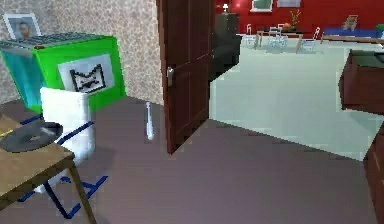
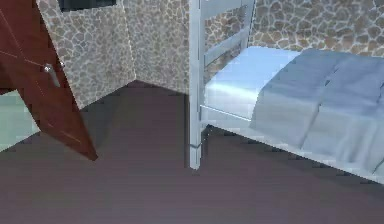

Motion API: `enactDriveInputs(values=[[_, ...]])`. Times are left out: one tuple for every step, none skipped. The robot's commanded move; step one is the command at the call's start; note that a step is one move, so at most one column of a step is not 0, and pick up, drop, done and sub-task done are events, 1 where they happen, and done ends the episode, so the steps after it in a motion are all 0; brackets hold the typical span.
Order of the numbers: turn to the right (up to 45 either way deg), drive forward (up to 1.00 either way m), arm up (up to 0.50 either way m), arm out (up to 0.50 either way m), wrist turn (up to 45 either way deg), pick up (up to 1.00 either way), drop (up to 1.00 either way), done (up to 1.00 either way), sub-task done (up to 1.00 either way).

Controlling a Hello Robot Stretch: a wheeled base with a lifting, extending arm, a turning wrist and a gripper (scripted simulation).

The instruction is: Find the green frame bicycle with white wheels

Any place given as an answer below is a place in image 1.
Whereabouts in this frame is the brown teddy bear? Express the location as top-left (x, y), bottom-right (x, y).
top-left (342, 14), bottom-right (359, 32)

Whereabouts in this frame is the brown wooden table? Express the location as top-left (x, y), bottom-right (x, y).
top-left (0, 112), bottom-right (98, 224)

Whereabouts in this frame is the white dining chair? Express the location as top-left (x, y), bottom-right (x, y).
top-left (241, 23), bottom-right (257, 47)
top-left (267, 23), bottom-right (288, 48)
top-left (300, 26), bottom-right (321, 53)

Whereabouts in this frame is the framed portrait picture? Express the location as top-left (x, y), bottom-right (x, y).
top-left (2, 12), bottom-right (42, 41)

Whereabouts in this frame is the dark tall cabinet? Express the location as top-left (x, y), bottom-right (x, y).
top-left (214, 12), bottom-right (240, 36)

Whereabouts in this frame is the dark brown room door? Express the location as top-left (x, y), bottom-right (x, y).
top-left (155, 0), bottom-right (216, 156)

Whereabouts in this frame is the white framed wall picture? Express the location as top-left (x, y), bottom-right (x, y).
top-left (250, 0), bottom-right (274, 13)

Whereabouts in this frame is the blue sofa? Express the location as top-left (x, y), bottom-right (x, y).
top-left (320, 27), bottom-right (384, 44)

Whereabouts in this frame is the dark brown wooden dresser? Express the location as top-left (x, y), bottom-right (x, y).
top-left (363, 121), bottom-right (384, 224)

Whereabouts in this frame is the grey framed wall picture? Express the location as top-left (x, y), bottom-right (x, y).
top-left (276, 0), bottom-right (302, 8)

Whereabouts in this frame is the green box with cat picture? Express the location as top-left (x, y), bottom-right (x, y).
top-left (0, 32), bottom-right (127, 114)

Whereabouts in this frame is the black round disc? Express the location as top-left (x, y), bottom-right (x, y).
top-left (0, 121), bottom-right (64, 154)

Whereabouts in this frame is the white and blue folding chair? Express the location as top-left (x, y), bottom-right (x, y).
top-left (18, 87), bottom-right (109, 220)

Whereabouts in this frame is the silver door handle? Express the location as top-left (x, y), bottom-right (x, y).
top-left (166, 66), bottom-right (174, 88)

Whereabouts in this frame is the dark brown cabinet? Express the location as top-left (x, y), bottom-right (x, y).
top-left (338, 49), bottom-right (384, 116)

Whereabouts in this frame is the black armchair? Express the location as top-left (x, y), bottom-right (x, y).
top-left (209, 32), bottom-right (243, 82)

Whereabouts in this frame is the brown dining table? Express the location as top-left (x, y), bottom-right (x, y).
top-left (254, 29), bottom-right (305, 54)

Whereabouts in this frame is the house plant in vase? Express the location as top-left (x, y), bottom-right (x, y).
top-left (289, 8), bottom-right (302, 32)

